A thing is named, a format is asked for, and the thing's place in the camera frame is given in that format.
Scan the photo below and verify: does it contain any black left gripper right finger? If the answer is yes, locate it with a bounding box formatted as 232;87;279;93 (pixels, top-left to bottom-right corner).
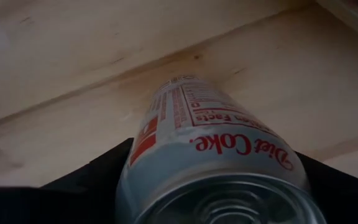
295;152;358;224

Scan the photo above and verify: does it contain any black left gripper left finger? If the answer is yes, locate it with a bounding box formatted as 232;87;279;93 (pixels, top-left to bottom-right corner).
0;138;135;224

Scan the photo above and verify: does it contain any silver Diet Coke can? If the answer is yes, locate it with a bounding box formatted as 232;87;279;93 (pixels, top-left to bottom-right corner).
115;75;328;224

